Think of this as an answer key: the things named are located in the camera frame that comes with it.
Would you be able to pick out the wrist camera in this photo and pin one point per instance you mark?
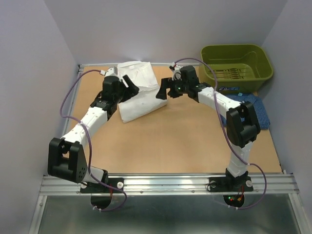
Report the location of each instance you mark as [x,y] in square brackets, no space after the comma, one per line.
[188,74]
[112,71]

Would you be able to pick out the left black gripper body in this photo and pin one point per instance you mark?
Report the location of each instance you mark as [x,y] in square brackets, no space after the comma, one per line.
[118,97]

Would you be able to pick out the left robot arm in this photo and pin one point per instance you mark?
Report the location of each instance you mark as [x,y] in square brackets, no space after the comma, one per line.
[66,155]

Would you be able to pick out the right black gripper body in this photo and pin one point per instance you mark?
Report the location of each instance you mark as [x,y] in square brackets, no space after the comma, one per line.
[178,87]

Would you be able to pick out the green plastic tub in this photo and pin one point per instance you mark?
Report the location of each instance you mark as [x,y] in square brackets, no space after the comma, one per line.
[239,68]

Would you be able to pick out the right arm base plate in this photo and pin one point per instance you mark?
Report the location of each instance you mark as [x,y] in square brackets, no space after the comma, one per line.
[229,185]

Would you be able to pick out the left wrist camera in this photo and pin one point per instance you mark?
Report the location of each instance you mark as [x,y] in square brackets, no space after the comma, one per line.
[112,71]

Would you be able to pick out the aluminium front rail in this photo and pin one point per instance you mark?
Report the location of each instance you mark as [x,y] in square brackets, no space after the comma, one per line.
[168,184]

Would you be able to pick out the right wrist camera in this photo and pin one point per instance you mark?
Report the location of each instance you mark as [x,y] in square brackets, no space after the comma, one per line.
[188,74]

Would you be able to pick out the white long sleeve shirt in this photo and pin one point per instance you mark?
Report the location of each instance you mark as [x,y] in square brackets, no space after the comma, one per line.
[145,102]

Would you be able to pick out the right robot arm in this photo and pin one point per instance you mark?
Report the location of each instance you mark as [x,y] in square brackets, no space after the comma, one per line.
[242,126]

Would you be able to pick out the blue checked shirt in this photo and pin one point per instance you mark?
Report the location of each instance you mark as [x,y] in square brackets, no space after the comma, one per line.
[260,111]

